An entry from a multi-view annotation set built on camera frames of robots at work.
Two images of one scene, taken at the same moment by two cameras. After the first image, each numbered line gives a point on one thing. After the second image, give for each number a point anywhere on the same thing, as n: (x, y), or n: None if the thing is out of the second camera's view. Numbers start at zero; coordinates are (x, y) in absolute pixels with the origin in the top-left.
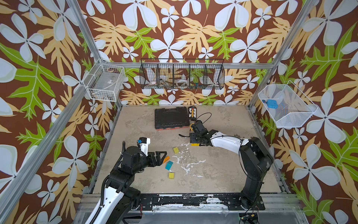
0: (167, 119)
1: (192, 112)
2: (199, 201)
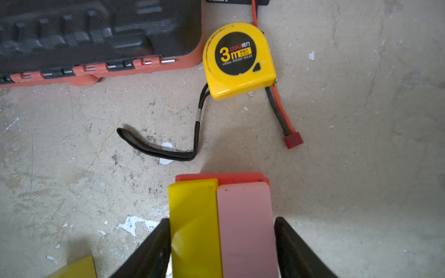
0: (77, 42)
1: (258, 2)
2: None
